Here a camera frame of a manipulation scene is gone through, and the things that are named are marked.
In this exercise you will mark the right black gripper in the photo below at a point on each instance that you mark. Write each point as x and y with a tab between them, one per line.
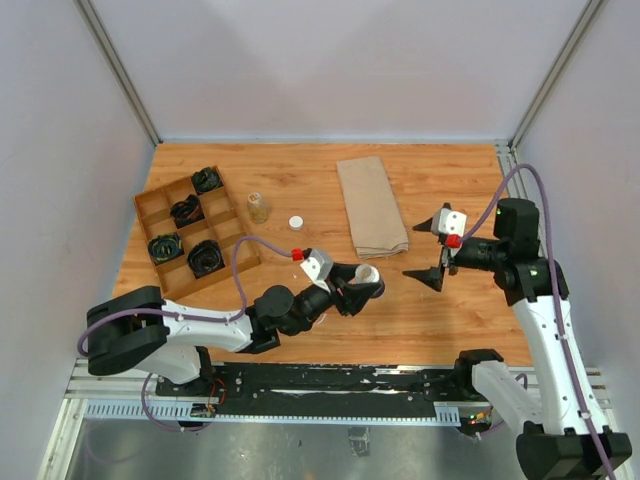
431	276

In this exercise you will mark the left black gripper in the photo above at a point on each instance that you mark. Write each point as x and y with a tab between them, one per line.
355	295

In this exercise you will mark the white capped pill bottle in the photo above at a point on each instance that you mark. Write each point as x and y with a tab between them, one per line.
367	274

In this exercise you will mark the white bottle cap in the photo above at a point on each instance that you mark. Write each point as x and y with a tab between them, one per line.
296	222

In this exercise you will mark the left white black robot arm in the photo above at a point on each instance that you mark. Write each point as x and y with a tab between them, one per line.
142	330

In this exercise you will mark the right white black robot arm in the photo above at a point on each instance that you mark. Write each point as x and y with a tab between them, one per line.
562	433

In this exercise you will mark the clear bottle yellow capsules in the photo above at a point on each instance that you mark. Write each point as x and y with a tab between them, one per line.
257	208

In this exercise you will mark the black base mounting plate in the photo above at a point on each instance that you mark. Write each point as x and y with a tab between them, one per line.
326	388

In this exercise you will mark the wooden compartment tray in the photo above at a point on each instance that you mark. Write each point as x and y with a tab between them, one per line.
191	228

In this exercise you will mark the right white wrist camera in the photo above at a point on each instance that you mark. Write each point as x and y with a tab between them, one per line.
449	226

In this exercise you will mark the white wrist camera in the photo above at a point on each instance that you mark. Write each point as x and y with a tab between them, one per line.
449	226
315	263

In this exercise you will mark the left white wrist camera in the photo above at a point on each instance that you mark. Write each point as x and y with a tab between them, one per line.
315	263

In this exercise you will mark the grey slotted cable duct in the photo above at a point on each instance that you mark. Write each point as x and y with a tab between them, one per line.
194	412

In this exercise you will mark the right aluminium frame post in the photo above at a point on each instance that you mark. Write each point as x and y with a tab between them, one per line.
577	34

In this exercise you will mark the aluminium frame post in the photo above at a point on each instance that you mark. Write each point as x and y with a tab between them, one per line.
102	38
577	34

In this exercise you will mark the left aluminium frame post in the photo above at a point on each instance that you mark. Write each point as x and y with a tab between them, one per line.
102	38

